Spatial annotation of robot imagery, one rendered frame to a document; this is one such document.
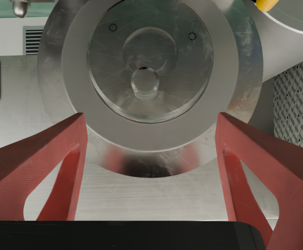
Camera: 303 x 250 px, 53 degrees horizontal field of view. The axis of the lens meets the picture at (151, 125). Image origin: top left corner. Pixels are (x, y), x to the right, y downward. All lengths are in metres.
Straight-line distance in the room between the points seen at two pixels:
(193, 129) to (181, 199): 0.35
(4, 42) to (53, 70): 3.13
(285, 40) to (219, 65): 0.06
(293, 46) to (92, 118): 0.16
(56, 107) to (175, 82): 0.08
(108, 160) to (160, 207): 0.35
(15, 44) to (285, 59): 3.09
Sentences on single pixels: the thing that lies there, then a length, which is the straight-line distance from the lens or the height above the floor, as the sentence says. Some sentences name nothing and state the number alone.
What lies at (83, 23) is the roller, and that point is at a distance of 0.21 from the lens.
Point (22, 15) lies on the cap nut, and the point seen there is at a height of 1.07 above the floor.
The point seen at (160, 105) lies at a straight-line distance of 0.17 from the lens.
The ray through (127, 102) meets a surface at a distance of 0.17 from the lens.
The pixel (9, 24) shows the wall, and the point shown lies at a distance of 3.37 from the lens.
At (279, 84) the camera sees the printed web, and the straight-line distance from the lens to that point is 0.45.
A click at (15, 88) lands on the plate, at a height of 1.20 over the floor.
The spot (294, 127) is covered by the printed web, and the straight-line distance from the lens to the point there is 0.41.
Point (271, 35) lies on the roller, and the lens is 0.24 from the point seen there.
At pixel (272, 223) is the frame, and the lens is 0.59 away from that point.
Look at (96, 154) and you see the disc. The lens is 0.20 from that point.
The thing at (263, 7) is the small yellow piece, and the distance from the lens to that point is 0.17.
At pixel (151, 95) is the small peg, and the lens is 0.16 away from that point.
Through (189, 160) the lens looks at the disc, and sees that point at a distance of 0.19.
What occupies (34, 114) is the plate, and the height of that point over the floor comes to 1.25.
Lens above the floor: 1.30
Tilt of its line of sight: 3 degrees down
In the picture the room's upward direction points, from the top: 178 degrees clockwise
